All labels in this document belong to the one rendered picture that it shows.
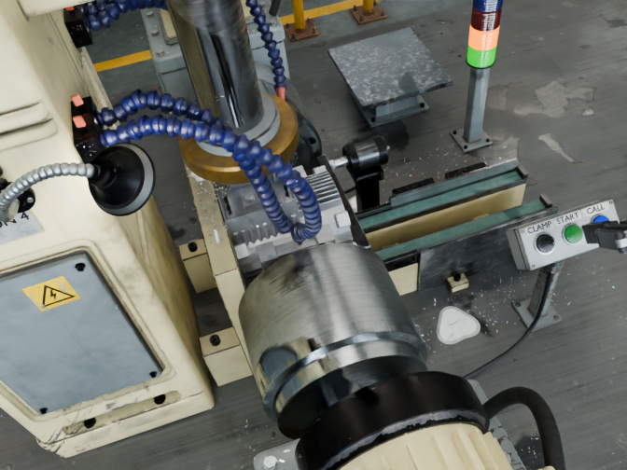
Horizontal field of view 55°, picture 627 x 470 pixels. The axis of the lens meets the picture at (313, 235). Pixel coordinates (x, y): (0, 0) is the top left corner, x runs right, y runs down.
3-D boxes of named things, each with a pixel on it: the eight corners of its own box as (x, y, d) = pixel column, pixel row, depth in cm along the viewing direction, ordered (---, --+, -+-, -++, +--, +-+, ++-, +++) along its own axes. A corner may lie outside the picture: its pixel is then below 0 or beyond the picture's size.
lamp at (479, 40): (476, 53, 128) (479, 34, 125) (463, 39, 132) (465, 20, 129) (502, 46, 129) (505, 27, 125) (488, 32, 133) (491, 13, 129)
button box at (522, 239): (516, 270, 101) (531, 271, 95) (504, 229, 100) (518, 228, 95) (607, 240, 102) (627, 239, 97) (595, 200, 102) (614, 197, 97)
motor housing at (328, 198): (257, 318, 110) (235, 255, 95) (234, 243, 122) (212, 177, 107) (359, 284, 112) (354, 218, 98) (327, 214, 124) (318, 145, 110)
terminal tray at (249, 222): (234, 250, 101) (225, 222, 95) (221, 207, 108) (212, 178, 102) (302, 229, 102) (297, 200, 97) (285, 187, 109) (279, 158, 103)
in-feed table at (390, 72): (364, 143, 155) (362, 106, 146) (330, 85, 172) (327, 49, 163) (450, 117, 157) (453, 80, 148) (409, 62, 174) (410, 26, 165)
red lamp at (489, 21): (479, 34, 125) (480, 15, 121) (465, 20, 129) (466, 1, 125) (505, 27, 125) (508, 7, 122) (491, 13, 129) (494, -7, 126)
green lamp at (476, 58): (474, 71, 132) (476, 53, 128) (462, 57, 135) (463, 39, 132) (499, 64, 132) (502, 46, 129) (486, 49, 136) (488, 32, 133)
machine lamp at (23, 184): (2, 293, 59) (-76, 207, 49) (5, 214, 66) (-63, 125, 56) (181, 238, 61) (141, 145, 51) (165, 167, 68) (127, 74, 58)
